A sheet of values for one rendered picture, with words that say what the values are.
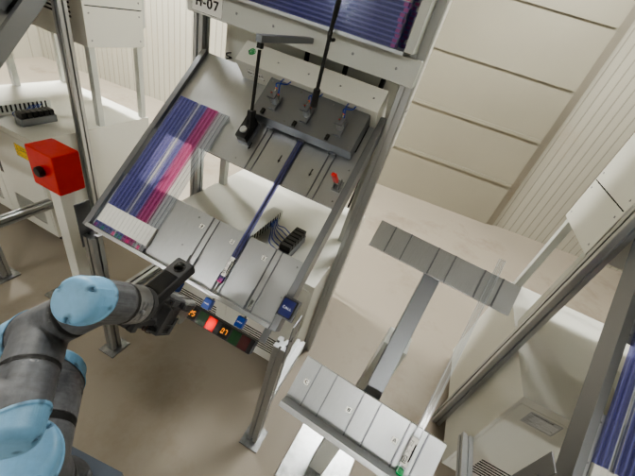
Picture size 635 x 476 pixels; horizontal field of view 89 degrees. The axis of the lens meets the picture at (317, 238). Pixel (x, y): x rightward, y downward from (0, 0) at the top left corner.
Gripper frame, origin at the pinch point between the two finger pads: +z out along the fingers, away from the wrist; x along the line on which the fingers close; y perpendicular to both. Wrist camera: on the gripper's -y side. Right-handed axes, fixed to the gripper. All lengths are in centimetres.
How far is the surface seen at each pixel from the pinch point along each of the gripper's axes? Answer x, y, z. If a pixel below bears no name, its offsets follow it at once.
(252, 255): 4.5, -17.6, 10.0
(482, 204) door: 106, -182, 251
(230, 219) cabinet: -26, -28, 47
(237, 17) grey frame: -33, -80, -3
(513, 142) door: 99, -226, 203
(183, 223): -19.8, -16.7, 10.0
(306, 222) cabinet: 0, -45, 63
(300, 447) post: 41, 39, 67
